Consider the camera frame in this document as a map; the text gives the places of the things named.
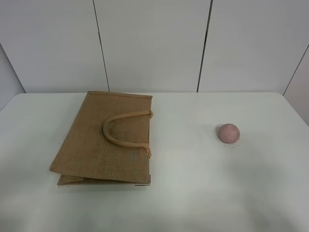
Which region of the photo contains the brown linen tote bag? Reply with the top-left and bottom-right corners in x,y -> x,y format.
49,91 -> 153,186

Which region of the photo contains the pink peach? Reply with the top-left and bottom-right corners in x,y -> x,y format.
217,124 -> 240,144

